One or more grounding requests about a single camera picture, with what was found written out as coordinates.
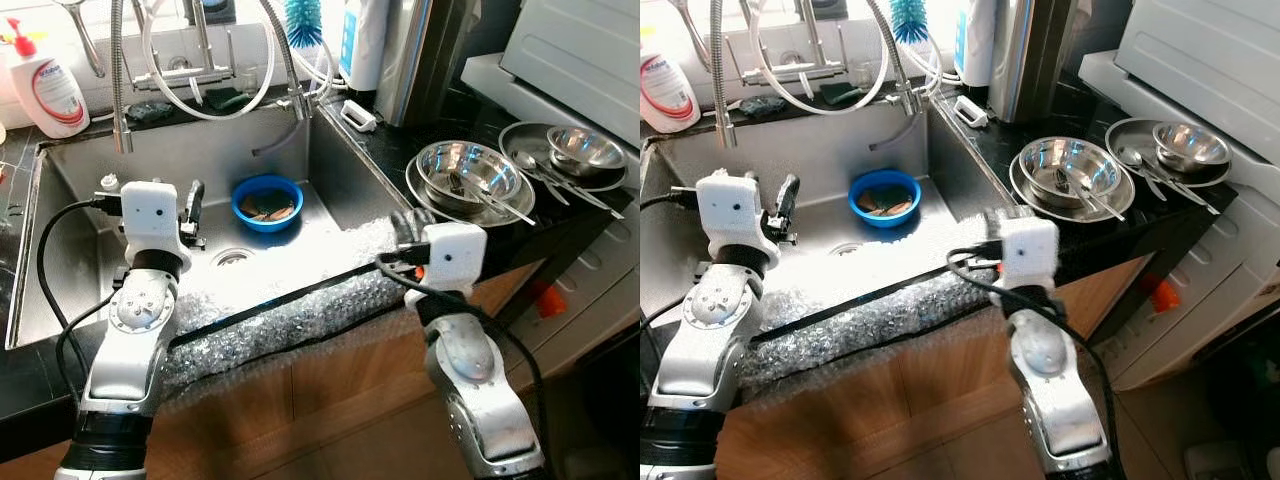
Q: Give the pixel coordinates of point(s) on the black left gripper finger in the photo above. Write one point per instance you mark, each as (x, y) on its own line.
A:
(787, 200)
(193, 205)

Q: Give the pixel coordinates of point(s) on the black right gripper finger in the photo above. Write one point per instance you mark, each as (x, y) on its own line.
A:
(1015, 213)
(423, 218)
(403, 226)
(993, 225)

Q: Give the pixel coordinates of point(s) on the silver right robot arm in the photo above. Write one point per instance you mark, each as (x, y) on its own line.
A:
(1050, 380)
(480, 390)

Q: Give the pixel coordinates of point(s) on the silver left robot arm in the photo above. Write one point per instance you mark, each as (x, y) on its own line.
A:
(705, 350)
(130, 350)

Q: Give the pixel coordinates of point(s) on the blue bowl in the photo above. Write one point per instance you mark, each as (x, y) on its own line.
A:
(858, 200)
(240, 205)

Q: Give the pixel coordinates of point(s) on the stainless steel sink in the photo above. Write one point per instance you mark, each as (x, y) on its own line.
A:
(200, 150)
(830, 145)

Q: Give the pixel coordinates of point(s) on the large steel bowl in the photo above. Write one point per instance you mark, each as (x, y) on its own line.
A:
(1075, 165)
(470, 170)

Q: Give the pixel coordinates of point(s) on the steel spoon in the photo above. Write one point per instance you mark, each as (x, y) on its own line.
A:
(1100, 200)
(1190, 190)
(535, 170)
(590, 195)
(1140, 168)
(505, 208)

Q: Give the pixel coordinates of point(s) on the black sponge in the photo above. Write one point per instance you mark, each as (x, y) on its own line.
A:
(842, 93)
(150, 111)
(225, 98)
(762, 106)

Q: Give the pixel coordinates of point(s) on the steel plate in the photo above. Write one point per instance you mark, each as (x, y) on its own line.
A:
(515, 140)
(525, 205)
(1128, 195)
(1125, 135)

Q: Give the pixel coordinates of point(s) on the small white box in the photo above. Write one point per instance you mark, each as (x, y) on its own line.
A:
(972, 110)
(358, 116)

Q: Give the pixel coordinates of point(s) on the chrome tap fixture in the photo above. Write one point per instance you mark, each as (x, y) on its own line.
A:
(195, 72)
(800, 68)

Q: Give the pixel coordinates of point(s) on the orange tag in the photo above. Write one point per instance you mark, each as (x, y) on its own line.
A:
(540, 300)
(1163, 295)

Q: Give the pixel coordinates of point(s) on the white dish soap bottle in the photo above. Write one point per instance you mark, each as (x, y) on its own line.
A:
(50, 90)
(668, 90)

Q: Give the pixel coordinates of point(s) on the tall stainless steel appliance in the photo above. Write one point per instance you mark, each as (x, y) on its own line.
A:
(1035, 50)
(425, 55)

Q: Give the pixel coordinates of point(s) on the wooden sink cabinet front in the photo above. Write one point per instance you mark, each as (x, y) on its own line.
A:
(900, 420)
(350, 410)

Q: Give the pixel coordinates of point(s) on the small steel bowl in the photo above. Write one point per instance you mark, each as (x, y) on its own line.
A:
(1190, 145)
(585, 150)

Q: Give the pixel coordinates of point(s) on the white blue water filter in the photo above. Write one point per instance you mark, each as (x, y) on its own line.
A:
(975, 40)
(362, 45)

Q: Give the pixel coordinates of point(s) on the white washing machine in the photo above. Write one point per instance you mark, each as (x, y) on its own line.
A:
(1200, 300)
(590, 290)

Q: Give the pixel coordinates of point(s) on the blue bottle brush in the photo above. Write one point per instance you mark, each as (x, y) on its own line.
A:
(303, 20)
(910, 18)

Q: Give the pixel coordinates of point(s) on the grey countertop appliance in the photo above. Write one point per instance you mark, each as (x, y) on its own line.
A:
(570, 60)
(1190, 60)

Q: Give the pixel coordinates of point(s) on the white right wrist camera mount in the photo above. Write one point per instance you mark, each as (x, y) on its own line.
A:
(455, 258)
(1030, 255)

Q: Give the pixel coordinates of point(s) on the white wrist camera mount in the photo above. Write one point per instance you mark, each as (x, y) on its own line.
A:
(455, 258)
(1030, 255)
(155, 220)
(735, 215)

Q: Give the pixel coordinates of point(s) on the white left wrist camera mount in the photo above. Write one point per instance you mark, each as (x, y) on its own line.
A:
(735, 215)
(155, 220)

